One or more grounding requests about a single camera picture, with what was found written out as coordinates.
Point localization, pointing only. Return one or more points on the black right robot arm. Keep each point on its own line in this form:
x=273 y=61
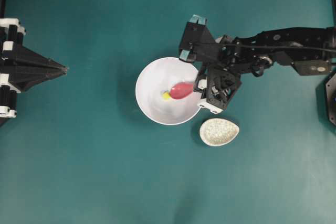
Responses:
x=308 y=51

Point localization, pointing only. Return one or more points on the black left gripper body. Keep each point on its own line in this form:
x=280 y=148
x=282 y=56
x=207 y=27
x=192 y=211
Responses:
x=11 y=32

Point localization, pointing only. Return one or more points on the speckled egg-shaped dish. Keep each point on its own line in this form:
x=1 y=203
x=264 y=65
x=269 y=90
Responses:
x=217 y=132

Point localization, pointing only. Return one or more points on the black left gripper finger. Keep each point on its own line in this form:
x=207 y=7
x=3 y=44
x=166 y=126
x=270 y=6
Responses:
x=24 y=78
x=23 y=55

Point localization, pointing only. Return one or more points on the white round bowl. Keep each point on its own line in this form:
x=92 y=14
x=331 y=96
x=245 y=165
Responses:
x=159 y=76

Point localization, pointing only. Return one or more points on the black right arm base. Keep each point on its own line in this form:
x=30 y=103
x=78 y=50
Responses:
x=325 y=98

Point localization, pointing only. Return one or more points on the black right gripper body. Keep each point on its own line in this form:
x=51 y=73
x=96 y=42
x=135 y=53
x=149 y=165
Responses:
x=217 y=87

